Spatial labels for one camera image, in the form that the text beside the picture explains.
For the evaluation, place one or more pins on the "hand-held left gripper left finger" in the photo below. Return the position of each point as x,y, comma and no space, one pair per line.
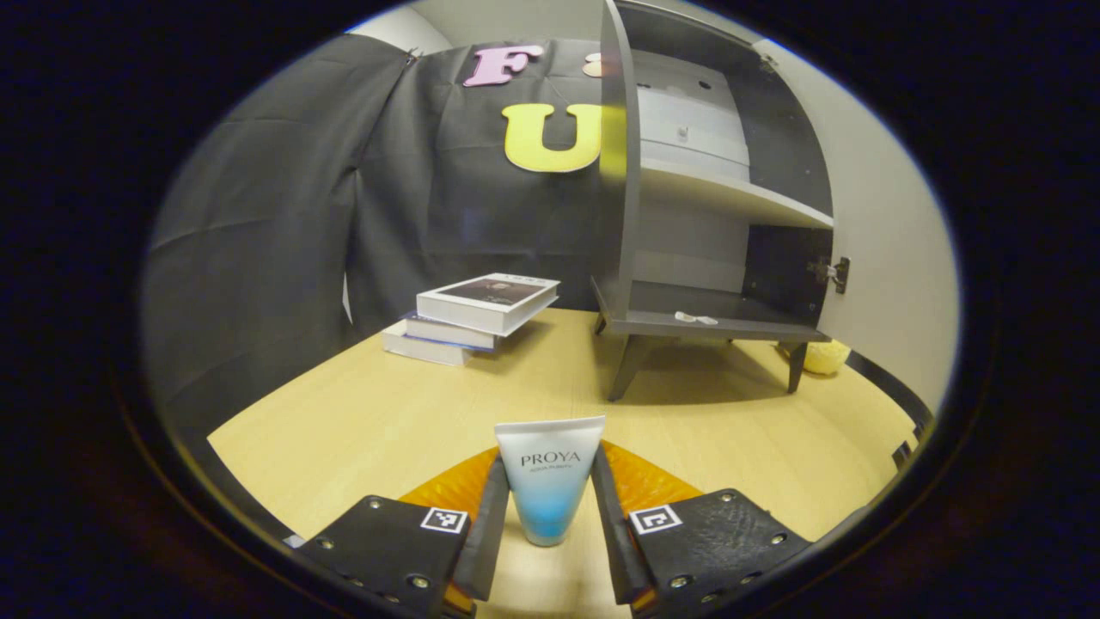
485,542

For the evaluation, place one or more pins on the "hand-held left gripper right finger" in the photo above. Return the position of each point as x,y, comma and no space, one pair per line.
612,542

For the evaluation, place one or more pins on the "white blue bottle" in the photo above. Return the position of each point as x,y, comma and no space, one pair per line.
550,481

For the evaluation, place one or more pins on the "dark grey cabinet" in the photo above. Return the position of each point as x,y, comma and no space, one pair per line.
619,215

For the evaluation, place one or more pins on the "metal door hinge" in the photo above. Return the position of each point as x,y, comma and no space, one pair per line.
832,273
766,62

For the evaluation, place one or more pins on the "white cabinet shelf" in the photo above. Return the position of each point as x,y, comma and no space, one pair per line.
730,193

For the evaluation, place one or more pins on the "plain white book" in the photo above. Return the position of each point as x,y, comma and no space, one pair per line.
421,348

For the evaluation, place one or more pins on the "blue-spine book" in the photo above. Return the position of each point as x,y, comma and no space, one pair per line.
447,333

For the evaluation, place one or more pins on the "white book with dark cover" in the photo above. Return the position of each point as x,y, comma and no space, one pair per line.
490,301

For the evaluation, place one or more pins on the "yellow plush toy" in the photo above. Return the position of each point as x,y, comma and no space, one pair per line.
827,358

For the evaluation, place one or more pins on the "black backdrop cloth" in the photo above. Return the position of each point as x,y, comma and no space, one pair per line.
258,215

